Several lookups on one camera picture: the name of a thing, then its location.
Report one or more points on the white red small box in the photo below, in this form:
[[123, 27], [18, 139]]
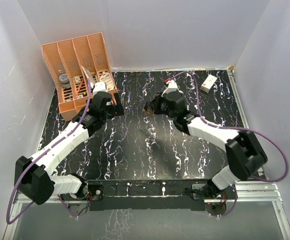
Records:
[[208, 83]]

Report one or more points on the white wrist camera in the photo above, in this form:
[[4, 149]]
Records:
[[171, 86], [99, 87]]

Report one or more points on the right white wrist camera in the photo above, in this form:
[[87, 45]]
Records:
[[171, 86]]

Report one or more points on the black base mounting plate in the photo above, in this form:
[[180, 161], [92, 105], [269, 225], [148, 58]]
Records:
[[156, 194]]

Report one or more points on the white packaged card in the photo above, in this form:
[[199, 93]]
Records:
[[90, 76]]

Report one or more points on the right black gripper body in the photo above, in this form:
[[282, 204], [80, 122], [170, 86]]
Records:
[[169, 113]]

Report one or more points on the grey round tin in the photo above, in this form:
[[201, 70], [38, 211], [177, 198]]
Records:
[[64, 80]]

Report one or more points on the orange pencil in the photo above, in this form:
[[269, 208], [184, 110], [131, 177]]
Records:
[[80, 87]]

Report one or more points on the white label packet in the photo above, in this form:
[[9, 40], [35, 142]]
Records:
[[107, 78]]

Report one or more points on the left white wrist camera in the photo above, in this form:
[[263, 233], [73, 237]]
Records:
[[99, 87]]

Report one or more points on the orange plastic file organizer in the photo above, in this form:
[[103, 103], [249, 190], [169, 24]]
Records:
[[69, 56]]

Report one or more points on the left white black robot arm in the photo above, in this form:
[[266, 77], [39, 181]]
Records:
[[34, 175]]

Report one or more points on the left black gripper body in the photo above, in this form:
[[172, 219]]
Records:
[[111, 112]]

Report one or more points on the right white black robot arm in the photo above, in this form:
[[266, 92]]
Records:
[[244, 152]]

